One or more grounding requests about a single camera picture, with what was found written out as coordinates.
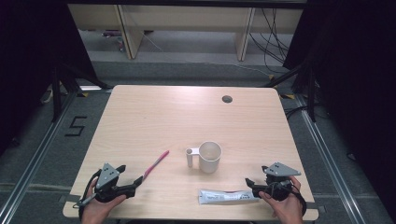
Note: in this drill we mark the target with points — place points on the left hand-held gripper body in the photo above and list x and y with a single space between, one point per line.
107 177

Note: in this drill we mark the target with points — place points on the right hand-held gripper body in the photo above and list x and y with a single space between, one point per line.
278 182

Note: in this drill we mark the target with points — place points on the pink toothbrush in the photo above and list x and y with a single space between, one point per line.
155 163

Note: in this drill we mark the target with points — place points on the white toothpaste tube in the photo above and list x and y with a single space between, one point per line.
224 197

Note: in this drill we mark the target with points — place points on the white cup with side holder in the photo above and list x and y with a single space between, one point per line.
209 158

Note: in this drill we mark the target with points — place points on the person's right hand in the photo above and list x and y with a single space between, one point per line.
288 210

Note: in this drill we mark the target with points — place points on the person's left hand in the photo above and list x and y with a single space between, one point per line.
96 213

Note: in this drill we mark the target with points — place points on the round table grommet hole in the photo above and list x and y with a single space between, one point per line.
227 99

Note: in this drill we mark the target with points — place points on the black metal stand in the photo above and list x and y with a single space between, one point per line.
67 81
306 81

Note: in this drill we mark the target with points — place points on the black curtain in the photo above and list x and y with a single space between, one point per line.
28 62
355 77

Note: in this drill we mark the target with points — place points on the small colourful floor clutter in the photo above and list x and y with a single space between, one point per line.
113 39

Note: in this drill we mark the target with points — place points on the beige wooden bench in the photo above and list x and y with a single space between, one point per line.
186 17

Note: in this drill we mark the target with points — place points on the metal floor rail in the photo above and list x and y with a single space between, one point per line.
330 161
34 155

